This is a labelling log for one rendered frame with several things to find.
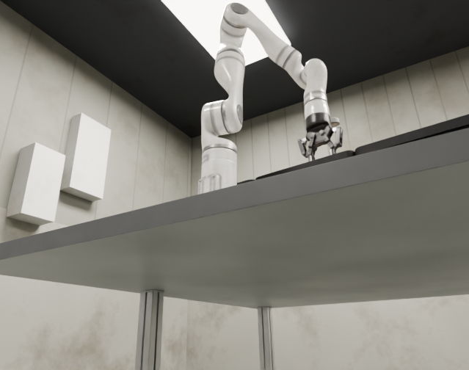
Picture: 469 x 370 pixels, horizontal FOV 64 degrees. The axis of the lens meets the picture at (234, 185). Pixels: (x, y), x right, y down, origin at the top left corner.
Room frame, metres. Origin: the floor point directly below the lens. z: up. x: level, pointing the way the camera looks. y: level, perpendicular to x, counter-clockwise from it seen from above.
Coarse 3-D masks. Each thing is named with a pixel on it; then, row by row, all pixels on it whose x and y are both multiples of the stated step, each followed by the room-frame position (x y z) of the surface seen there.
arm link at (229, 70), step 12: (216, 60) 0.89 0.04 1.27; (228, 60) 0.86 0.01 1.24; (240, 60) 0.87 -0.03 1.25; (216, 72) 0.88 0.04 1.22; (228, 72) 0.85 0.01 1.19; (240, 72) 0.87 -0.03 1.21; (228, 84) 0.85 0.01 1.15; (240, 84) 0.87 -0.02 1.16; (240, 96) 0.86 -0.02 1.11; (228, 108) 0.82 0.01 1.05; (240, 108) 0.85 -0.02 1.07; (228, 120) 0.83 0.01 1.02; (240, 120) 0.85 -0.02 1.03; (228, 132) 0.87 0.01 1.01
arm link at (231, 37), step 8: (224, 24) 0.92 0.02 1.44; (224, 32) 0.94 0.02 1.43; (232, 32) 0.93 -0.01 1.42; (240, 32) 0.94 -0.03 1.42; (224, 40) 0.94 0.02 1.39; (232, 40) 0.94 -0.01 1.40; (240, 40) 0.96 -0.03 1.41; (224, 48) 0.87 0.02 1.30; (232, 48) 0.87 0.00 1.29; (240, 48) 0.95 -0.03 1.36
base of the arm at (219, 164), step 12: (204, 156) 0.85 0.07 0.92; (216, 156) 0.83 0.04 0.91; (228, 156) 0.84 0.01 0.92; (204, 168) 0.85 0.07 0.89; (216, 168) 0.83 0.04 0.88; (228, 168) 0.84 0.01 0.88; (204, 180) 0.85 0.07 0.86; (216, 180) 0.82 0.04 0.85; (228, 180) 0.84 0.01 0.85; (204, 192) 0.85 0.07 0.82
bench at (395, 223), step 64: (256, 192) 0.49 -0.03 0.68; (320, 192) 0.45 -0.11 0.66; (384, 192) 0.46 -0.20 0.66; (448, 192) 0.46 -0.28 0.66; (0, 256) 0.80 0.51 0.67; (64, 256) 0.78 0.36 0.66; (128, 256) 0.80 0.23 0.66; (192, 256) 0.82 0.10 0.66; (256, 256) 0.83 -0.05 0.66; (320, 256) 0.85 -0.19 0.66; (384, 256) 0.87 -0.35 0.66; (448, 256) 0.89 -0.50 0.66
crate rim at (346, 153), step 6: (348, 150) 0.85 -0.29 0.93; (330, 156) 0.87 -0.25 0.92; (336, 156) 0.86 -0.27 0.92; (342, 156) 0.85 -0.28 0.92; (348, 156) 0.85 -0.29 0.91; (306, 162) 0.91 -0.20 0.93; (312, 162) 0.90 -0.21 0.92; (318, 162) 0.89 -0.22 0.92; (324, 162) 0.88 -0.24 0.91; (288, 168) 0.94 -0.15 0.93; (294, 168) 0.93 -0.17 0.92; (300, 168) 0.92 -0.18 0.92; (270, 174) 0.97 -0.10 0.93; (276, 174) 0.96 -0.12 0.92
